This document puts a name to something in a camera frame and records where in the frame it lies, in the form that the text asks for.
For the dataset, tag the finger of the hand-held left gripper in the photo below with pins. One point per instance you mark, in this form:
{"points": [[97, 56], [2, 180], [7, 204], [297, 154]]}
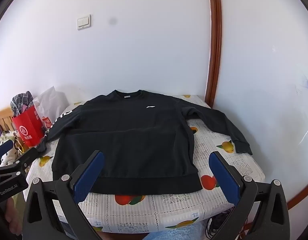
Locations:
{"points": [[5, 147], [26, 158]]}

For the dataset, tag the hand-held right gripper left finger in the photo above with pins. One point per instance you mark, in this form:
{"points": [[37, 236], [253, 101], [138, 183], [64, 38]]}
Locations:
{"points": [[87, 177]]}

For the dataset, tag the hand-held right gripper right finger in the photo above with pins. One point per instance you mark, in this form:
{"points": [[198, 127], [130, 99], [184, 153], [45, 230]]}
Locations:
{"points": [[224, 180]]}

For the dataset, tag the black sweatshirt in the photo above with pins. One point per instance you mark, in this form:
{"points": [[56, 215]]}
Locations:
{"points": [[124, 142]]}

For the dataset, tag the person's left hand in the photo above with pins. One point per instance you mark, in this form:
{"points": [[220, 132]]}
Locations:
{"points": [[12, 212]]}

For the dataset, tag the white floral cloth bag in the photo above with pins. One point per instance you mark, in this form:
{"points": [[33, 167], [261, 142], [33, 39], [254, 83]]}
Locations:
{"points": [[2, 136]]}

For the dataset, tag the pale green cloth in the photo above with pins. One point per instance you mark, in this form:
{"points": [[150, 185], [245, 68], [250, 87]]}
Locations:
{"points": [[17, 201]]}

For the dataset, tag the wooden headboard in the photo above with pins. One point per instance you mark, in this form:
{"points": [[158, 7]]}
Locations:
{"points": [[2, 116]]}

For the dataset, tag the plaid cloth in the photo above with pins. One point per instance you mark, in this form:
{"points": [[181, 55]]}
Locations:
{"points": [[19, 100]]}

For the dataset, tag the white paper bag red label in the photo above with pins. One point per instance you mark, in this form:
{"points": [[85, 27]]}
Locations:
{"points": [[56, 102]]}

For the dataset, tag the fruit print tablecloth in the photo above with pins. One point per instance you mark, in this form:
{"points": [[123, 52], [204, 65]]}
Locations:
{"points": [[149, 210]]}

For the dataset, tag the brown wooden baseboard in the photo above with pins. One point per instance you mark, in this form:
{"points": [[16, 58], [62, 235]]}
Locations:
{"points": [[300, 198]]}

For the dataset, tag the brown wooden door frame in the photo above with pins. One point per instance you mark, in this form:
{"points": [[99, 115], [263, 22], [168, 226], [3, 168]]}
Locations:
{"points": [[215, 42]]}

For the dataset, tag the white wall light switch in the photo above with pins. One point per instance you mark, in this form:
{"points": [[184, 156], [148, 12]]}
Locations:
{"points": [[83, 22]]}

